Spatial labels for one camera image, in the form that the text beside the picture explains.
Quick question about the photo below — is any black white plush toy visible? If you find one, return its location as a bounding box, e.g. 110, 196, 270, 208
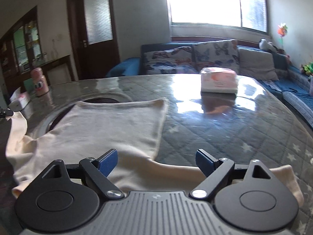
259, 38, 277, 53

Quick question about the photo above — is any colourful pinwheel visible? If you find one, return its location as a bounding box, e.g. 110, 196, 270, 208
277, 23, 288, 49

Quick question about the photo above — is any pink cartoon bottle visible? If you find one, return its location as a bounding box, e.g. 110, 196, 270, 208
30, 67, 49, 97

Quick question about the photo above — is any window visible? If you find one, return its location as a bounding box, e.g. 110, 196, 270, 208
168, 0, 267, 33

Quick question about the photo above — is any white pink tissue pack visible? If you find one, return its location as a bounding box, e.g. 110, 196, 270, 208
200, 67, 238, 94

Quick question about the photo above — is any plain beige cushion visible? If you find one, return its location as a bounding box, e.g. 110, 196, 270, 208
238, 48, 279, 81

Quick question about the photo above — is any blue sofa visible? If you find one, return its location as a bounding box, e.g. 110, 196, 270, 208
106, 42, 312, 125

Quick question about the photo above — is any dark wooden door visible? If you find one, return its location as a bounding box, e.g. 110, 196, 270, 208
67, 0, 120, 80

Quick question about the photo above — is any right butterfly cushion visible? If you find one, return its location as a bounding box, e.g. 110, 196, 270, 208
193, 39, 239, 74

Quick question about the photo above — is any grey quilted table cover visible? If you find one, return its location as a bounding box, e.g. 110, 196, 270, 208
0, 73, 313, 235

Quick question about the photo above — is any white box on table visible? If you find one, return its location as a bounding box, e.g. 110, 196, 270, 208
8, 87, 30, 112

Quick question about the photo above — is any wooden display cabinet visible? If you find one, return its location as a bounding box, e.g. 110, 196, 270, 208
1, 7, 75, 95

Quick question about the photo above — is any left butterfly cushion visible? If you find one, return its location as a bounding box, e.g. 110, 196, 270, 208
143, 46, 199, 75

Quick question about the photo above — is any butterfly cushion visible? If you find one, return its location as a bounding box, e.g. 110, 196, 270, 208
193, 39, 239, 74
143, 46, 199, 75

